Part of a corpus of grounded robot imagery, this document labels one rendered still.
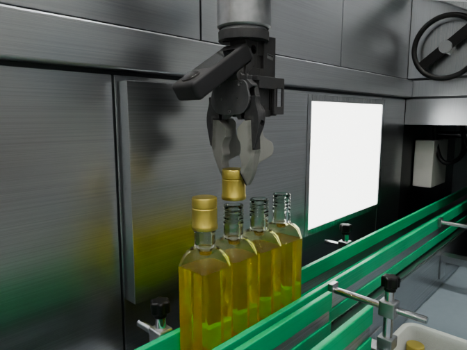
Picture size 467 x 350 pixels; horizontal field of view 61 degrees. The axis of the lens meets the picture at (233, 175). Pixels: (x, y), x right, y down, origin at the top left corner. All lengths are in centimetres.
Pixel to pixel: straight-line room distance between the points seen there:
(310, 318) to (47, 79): 53
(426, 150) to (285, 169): 88
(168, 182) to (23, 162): 21
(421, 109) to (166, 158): 109
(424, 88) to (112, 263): 121
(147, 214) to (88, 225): 9
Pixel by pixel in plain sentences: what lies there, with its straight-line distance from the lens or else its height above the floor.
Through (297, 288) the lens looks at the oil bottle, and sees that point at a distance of 70.
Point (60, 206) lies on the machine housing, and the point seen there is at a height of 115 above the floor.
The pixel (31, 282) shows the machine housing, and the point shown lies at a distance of 60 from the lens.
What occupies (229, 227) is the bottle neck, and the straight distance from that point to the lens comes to 57.
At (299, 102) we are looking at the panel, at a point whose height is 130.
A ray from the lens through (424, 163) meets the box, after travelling 167.
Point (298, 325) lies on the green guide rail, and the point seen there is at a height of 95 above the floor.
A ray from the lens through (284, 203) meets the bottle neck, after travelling 65.
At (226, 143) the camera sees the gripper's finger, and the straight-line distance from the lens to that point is 58.
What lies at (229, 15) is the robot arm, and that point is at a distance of 56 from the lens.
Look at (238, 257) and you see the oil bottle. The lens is 56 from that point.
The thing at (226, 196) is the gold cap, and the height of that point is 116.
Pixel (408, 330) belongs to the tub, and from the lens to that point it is 95.
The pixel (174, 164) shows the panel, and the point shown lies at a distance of 64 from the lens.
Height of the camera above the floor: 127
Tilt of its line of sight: 8 degrees down
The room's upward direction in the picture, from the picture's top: straight up
